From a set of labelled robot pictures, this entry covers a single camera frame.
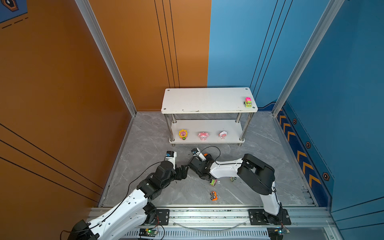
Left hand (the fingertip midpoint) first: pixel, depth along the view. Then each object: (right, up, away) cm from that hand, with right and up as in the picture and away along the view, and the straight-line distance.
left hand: (184, 164), depth 81 cm
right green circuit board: (+45, -29, -11) cm, 55 cm away
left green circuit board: (-17, -30, -10) cm, 36 cm away
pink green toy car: (+16, -10, +1) cm, 19 cm away
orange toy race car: (+16, -16, -4) cm, 23 cm away
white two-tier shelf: (+29, +35, -2) cm, 46 cm away
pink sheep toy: (+11, +15, +10) cm, 21 cm away
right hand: (+13, 0, +13) cm, 18 cm away
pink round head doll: (+23, +16, +12) cm, 31 cm away
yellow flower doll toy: (-2, +16, +13) cm, 20 cm away
